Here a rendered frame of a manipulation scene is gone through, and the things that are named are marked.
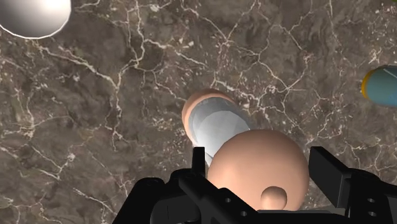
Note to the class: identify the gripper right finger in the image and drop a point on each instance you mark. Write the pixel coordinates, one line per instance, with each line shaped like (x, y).
(347, 183)

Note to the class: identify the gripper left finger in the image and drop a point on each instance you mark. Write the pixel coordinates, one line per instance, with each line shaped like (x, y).
(198, 189)

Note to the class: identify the blue and yellow cylinder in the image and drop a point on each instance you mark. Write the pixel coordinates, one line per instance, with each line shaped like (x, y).
(383, 86)

